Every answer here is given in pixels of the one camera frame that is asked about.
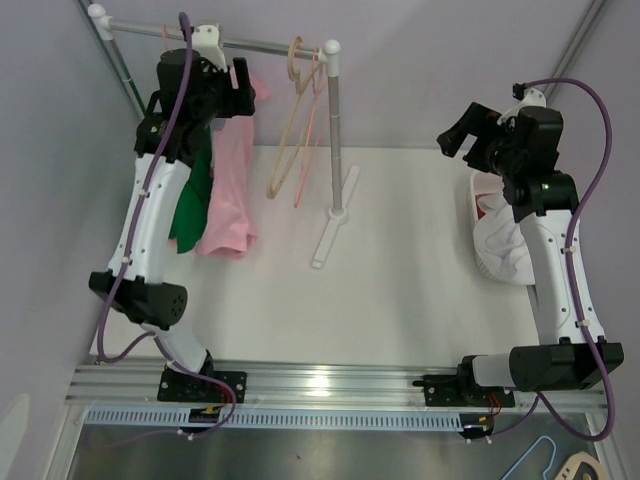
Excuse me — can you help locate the beige wooden hanger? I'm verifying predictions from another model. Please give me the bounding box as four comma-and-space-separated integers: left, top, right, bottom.
266, 35, 324, 200

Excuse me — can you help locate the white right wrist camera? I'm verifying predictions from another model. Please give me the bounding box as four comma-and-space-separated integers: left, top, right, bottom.
497, 83, 547, 125

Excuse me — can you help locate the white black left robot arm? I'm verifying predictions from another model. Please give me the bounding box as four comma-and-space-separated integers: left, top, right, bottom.
89, 49, 255, 401

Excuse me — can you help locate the white slotted cable duct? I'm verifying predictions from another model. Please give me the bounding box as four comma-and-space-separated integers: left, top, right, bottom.
84, 407, 492, 432

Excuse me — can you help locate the wooden hanger on floor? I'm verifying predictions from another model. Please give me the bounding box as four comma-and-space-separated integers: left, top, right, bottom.
554, 451, 610, 480

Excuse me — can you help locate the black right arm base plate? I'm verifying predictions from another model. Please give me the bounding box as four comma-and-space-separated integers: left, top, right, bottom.
412, 374, 515, 408

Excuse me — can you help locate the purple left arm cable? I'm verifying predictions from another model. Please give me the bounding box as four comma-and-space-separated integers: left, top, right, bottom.
95, 12, 237, 441

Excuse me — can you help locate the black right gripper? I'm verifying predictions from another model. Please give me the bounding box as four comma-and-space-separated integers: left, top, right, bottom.
437, 103, 522, 179

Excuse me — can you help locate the coral red t shirt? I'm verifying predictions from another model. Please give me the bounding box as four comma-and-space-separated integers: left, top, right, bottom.
473, 191, 495, 220

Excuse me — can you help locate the silver white clothes rack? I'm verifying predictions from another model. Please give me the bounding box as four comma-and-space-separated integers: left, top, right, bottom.
80, 1, 360, 269

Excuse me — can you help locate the white t shirt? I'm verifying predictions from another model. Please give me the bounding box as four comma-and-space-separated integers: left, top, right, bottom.
472, 189, 539, 287

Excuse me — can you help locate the pink t shirt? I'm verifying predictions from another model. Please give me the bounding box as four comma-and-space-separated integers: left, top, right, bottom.
193, 69, 273, 260

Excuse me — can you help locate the green t shirt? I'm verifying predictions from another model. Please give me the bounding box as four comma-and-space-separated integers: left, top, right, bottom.
169, 128, 213, 254

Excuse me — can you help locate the aluminium rail frame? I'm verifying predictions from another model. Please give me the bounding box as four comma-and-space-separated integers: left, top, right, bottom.
64, 355, 610, 413

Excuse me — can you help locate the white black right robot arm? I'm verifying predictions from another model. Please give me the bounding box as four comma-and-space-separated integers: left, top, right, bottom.
437, 102, 624, 405

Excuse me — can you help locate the white perforated plastic basket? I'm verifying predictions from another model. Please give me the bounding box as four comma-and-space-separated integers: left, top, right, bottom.
467, 169, 536, 286

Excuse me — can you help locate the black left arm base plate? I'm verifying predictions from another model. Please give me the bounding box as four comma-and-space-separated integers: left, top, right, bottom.
157, 368, 247, 404

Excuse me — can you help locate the blue hanger on floor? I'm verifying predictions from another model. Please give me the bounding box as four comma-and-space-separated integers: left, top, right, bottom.
499, 435, 558, 480

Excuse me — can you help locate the pink hanger with green shirt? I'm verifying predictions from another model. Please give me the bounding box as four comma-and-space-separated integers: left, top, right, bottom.
161, 24, 183, 51

